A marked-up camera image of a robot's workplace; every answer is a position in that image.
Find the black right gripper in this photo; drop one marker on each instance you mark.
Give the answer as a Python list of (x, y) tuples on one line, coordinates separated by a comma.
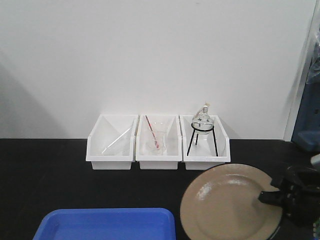
[(301, 205)]

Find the beige plate with black rim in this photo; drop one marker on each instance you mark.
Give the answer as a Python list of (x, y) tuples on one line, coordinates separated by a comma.
[(222, 204)]

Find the blue plastic tray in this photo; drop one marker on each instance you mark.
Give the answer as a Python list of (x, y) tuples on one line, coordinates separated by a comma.
[(107, 224)]

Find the blue equipment at right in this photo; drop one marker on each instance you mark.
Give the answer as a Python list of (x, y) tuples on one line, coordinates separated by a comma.
[(306, 133)]

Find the white right storage bin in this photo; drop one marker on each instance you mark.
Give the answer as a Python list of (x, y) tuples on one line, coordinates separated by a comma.
[(201, 152)]

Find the white storage bin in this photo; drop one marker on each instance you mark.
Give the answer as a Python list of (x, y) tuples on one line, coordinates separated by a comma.
[(106, 129), (170, 124), (201, 152)]

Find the glass alcohol lamp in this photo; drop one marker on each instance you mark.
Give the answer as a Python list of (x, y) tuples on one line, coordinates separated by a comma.
[(202, 123)]

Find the white middle storage bin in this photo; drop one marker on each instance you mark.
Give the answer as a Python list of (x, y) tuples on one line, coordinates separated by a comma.
[(170, 124)]

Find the red glass thermometer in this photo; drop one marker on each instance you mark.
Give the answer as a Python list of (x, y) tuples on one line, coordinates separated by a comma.
[(156, 143)]

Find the clear glass beaker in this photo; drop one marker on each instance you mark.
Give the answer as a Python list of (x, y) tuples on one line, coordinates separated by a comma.
[(161, 137)]

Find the glass stirring rod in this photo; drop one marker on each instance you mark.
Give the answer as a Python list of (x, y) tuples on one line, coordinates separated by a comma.
[(115, 141)]

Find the white left storage bin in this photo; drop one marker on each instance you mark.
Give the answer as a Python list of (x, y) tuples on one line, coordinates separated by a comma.
[(106, 129)]

